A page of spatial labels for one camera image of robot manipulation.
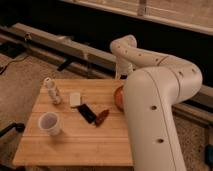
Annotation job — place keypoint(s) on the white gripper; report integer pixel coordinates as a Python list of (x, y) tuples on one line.
[(123, 67)]

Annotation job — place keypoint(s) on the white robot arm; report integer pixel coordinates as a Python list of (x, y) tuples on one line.
[(149, 92)]

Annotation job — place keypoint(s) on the orange bowl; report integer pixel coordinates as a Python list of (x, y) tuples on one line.
[(118, 98)]

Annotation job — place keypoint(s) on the brown oblong snack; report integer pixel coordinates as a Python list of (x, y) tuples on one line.
[(101, 117)]

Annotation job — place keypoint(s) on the white square block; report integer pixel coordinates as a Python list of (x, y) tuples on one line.
[(75, 99)]

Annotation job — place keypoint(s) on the black rectangular bar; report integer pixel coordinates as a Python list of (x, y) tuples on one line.
[(87, 113)]

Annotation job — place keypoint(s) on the wooden table board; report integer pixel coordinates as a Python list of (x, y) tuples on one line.
[(79, 143)]

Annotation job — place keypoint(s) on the white plastic cup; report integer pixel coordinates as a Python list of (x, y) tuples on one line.
[(50, 123)]

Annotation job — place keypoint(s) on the blue object at edge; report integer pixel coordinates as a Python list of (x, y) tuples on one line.
[(209, 155)]

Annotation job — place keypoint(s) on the long metal rail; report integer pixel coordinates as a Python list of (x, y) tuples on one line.
[(66, 46)]

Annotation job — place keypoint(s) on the black handle object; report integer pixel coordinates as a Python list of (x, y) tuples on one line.
[(19, 127)]

